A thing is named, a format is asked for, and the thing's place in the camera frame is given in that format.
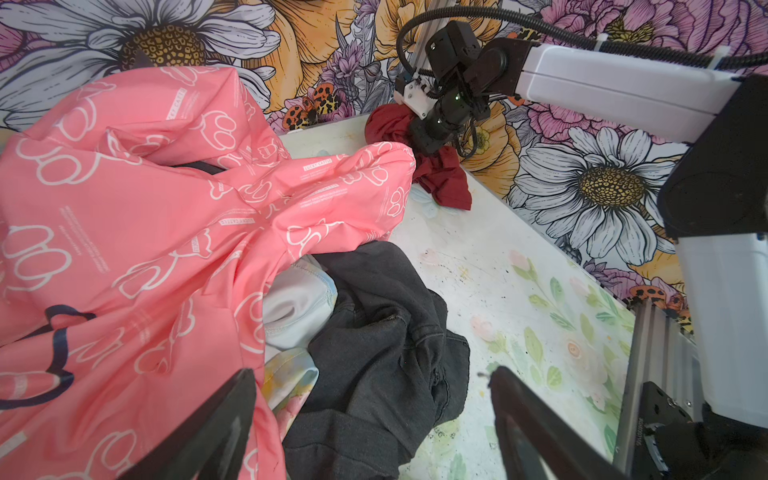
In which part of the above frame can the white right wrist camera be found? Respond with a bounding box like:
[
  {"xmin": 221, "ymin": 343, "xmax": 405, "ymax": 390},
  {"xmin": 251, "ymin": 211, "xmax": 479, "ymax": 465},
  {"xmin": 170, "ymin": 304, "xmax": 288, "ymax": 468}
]
[{"xmin": 394, "ymin": 73, "xmax": 437, "ymax": 120}]

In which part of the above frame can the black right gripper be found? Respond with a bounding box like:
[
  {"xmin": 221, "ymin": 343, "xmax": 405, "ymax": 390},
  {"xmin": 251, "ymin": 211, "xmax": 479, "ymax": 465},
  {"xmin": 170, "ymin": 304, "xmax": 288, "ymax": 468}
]
[{"xmin": 410, "ymin": 21, "xmax": 498, "ymax": 154}]

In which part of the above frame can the aluminium front rail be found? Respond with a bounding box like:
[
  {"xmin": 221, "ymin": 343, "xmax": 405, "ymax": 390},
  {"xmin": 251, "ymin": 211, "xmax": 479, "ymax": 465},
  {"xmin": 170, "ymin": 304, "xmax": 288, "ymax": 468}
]
[{"xmin": 613, "ymin": 299, "xmax": 703, "ymax": 479}]

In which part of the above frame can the white cloth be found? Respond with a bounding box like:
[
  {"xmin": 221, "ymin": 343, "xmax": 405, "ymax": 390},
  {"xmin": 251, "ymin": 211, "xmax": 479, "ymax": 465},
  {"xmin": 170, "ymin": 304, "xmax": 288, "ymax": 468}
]
[{"xmin": 263, "ymin": 255, "xmax": 338, "ymax": 362}]

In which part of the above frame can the dark red cloth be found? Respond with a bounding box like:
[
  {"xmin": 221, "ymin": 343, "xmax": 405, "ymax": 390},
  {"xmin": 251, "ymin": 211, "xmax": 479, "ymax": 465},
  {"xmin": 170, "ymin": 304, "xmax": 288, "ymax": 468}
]
[{"xmin": 364, "ymin": 103, "xmax": 472, "ymax": 211}]

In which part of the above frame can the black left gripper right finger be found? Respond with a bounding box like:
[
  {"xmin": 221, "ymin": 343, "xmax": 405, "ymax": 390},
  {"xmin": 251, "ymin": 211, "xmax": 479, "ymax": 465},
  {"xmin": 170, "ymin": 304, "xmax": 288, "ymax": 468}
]
[{"xmin": 489, "ymin": 366, "xmax": 625, "ymax": 479}]

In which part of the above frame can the black corrugated cable right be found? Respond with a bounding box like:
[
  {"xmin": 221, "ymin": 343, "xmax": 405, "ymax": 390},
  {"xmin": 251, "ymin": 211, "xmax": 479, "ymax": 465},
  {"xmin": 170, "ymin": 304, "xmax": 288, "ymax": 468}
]
[{"xmin": 395, "ymin": 4, "xmax": 768, "ymax": 82}]

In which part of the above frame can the black cloth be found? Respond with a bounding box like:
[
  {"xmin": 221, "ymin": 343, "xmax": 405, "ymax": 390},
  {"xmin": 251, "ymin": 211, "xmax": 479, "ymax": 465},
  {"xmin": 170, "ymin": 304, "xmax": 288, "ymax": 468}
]
[{"xmin": 283, "ymin": 241, "xmax": 470, "ymax": 479}]

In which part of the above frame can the pink printed cloth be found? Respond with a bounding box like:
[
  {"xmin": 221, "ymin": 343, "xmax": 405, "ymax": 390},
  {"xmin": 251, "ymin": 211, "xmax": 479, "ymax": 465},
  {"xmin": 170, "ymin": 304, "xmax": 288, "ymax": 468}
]
[{"xmin": 1, "ymin": 67, "xmax": 415, "ymax": 479}]

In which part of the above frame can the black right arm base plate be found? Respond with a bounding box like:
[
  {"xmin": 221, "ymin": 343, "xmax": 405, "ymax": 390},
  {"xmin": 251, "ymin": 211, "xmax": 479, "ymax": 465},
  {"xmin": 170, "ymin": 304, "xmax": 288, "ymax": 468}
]
[{"xmin": 627, "ymin": 382, "xmax": 767, "ymax": 479}]

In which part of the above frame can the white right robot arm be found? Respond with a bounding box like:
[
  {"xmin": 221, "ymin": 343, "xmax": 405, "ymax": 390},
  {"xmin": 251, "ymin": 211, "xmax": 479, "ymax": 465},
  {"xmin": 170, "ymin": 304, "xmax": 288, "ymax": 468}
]
[{"xmin": 395, "ymin": 14, "xmax": 767, "ymax": 427}]

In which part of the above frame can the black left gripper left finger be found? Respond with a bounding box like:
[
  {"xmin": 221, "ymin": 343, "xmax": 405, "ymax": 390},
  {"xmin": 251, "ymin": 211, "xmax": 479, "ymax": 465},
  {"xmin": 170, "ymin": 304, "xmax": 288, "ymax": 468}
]
[{"xmin": 121, "ymin": 369, "xmax": 257, "ymax": 479}]

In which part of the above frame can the floral green cloth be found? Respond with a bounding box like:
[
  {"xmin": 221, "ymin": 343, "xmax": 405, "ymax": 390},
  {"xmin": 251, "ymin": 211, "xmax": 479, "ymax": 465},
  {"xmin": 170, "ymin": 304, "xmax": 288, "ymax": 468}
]
[{"xmin": 262, "ymin": 348, "xmax": 319, "ymax": 440}]

